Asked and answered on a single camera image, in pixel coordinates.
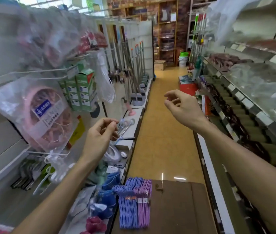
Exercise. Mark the person's right hand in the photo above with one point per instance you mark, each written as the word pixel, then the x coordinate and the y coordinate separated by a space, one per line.
pixel 186 109

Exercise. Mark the person's left hand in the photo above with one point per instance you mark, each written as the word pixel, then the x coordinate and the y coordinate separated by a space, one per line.
pixel 99 141

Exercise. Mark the grey store shelf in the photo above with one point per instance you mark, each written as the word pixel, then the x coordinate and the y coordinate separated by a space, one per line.
pixel 213 168

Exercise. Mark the person's left forearm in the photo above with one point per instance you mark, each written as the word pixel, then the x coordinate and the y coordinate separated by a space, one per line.
pixel 55 202

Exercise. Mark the orange printed bag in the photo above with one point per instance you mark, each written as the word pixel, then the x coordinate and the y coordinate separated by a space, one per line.
pixel 206 105

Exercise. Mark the yellow red hanging tag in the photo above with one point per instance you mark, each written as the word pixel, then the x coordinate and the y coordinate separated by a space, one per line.
pixel 78 131

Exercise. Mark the white box with blue stripe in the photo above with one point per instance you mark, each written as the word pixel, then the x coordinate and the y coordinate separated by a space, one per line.
pixel 125 144

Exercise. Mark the clear toilet brush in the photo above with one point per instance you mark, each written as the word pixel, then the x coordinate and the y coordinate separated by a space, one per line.
pixel 130 123
pixel 121 124

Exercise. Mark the white round plastic item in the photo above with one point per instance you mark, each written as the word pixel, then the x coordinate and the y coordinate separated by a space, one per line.
pixel 124 154

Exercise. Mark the dark grey round disc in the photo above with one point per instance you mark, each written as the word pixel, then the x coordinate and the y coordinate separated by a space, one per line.
pixel 95 110

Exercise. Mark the white printed carton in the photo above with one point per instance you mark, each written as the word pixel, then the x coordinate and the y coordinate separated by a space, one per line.
pixel 112 169

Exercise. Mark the green plastic wrapped roll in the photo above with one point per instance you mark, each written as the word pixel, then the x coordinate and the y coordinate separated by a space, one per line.
pixel 96 173

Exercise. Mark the blue printed bag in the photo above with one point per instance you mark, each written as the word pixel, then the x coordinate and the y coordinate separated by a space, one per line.
pixel 107 196
pixel 101 209
pixel 112 180

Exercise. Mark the pink plunger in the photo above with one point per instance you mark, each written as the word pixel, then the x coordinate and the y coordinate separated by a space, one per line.
pixel 129 108

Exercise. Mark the white bucket stack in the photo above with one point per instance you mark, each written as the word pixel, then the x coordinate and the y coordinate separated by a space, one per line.
pixel 183 60

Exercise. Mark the white plastic hanging items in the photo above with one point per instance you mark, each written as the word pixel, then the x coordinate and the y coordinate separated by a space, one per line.
pixel 57 168

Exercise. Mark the small brown cardboard box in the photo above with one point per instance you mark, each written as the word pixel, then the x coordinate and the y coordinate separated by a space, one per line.
pixel 160 65

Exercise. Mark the row of grey dustpan sets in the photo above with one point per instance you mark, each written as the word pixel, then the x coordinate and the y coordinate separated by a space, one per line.
pixel 138 90

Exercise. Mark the row of brown wrapped packets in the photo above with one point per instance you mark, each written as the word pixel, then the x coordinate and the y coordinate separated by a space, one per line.
pixel 237 129

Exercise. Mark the hanging clear plastic bag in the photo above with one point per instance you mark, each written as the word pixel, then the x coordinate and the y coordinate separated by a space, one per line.
pixel 105 80

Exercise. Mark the pile of maroon packets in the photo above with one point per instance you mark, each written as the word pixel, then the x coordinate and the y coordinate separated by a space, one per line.
pixel 225 62

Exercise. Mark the plastic wrapped pink toilet seat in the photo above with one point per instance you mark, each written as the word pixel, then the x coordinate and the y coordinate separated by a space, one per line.
pixel 43 112

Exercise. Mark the white plastic bag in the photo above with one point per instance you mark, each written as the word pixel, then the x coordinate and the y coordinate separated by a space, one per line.
pixel 82 207

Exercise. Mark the clear plastic wrapped goods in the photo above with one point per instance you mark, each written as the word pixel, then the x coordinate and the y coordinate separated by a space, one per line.
pixel 262 90

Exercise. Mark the pink printed bag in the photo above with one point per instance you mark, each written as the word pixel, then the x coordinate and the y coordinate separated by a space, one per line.
pixel 95 225

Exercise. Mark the flattened brown cardboard box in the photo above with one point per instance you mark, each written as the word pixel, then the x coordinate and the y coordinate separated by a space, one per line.
pixel 177 209

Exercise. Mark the pile of white plastic bags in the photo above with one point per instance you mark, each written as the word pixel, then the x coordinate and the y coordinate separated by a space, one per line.
pixel 225 17

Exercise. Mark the red hanging packaged goods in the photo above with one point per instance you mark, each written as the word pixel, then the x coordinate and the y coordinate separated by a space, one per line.
pixel 55 34

